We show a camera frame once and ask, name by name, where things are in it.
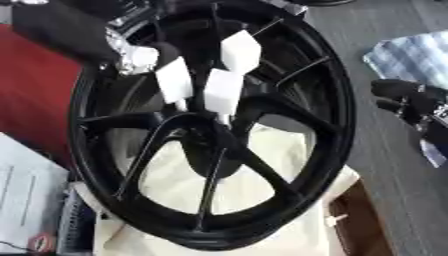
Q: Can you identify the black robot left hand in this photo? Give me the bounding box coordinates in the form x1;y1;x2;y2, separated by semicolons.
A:
148;41;184;70

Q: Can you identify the black ribbed device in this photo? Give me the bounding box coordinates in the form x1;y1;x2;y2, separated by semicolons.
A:
56;184;98;256

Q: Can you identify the blue white checked cloth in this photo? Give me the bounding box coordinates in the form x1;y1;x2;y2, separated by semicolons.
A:
360;30;448;92

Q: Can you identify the brown cardboard box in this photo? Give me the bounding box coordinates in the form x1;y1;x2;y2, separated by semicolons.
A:
327;179;394;256

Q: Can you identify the black spoked wheel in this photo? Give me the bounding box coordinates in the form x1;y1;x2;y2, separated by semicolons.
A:
66;0;359;252

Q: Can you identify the small white pin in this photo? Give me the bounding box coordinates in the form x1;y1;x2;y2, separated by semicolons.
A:
323;213;352;229

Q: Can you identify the white paper sheet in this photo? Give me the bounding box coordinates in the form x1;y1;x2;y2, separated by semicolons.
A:
0;132;72;255

